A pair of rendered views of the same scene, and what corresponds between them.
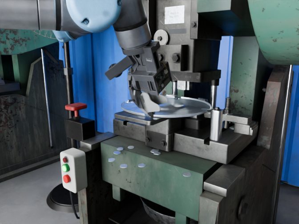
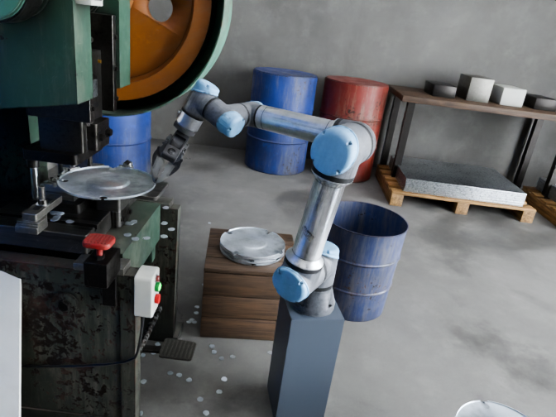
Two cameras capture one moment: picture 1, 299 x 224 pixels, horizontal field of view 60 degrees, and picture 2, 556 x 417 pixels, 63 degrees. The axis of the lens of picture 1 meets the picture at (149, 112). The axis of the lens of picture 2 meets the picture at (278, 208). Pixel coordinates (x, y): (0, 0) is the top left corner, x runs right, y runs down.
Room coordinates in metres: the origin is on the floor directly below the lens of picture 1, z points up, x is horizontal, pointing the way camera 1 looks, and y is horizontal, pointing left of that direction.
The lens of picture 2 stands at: (1.21, 1.33, 1.32)
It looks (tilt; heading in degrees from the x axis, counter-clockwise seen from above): 23 degrees down; 233
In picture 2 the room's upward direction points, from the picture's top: 7 degrees clockwise
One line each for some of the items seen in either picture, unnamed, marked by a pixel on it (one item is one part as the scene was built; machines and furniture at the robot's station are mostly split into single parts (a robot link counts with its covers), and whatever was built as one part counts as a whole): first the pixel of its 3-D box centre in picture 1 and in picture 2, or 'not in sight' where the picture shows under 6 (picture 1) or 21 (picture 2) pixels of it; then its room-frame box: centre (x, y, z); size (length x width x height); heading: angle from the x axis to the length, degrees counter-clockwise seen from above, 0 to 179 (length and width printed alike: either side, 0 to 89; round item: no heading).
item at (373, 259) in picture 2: not in sight; (356, 260); (-0.39, -0.04, 0.24); 0.42 x 0.42 x 0.48
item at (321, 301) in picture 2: not in sight; (313, 290); (0.29, 0.39, 0.50); 0.15 x 0.15 x 0.10
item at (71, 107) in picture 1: (76, 114); (99, 251); (0.94, 0.27, 0.72); 0.07 x 0.06 x 0.08; 143
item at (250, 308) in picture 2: not in sight; (248, 282); (0.17, -0.17, 0.18); 0.40 x 0.38 x 0.35; 149
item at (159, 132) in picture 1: (156, 128); (123, 203); (0.79, -0.02, 0.72); 0.25 x 0.14 x 0.14; 143
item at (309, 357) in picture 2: not in sight; (302, 356); (0.29, 0.39, 0.23); 0.18 x 0.18 x 0.45; 66
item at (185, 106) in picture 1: (165, 105); (107, 181); (0.83, -0.05, 0.78); 0.29 x 0.29 x 0.01
